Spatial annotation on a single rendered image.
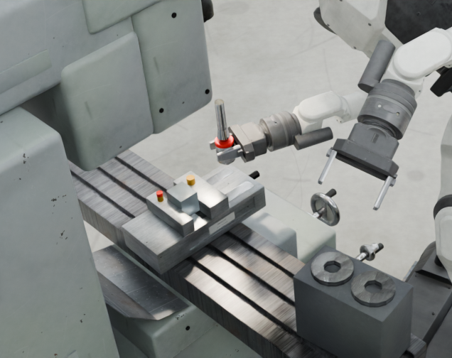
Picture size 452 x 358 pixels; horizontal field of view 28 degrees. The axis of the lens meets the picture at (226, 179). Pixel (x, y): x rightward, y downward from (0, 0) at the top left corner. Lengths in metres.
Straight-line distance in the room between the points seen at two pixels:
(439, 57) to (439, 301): 1.08
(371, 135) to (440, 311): 1.04
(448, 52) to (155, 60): 0.60
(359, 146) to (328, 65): 3.01
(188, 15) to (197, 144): 2.26
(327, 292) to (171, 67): 0.57
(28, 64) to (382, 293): 0.82
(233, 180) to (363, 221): 1.40
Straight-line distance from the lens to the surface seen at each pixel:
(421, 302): 2.55
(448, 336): 2.50
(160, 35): 1.85
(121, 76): 1.79
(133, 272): 2.31
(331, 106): 2.22
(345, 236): 3.58
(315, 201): 2.77
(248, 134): 2.19
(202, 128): 4.20
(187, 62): 1.93
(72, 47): 1.71
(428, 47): 1.63
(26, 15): 1.63
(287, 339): 2.02
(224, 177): 2.33
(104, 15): 1.72
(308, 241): 2.52
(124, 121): 1.84
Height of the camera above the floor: 2.47
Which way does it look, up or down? 39 degrees down
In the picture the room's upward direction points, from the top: 7 degrees counter-clockwise
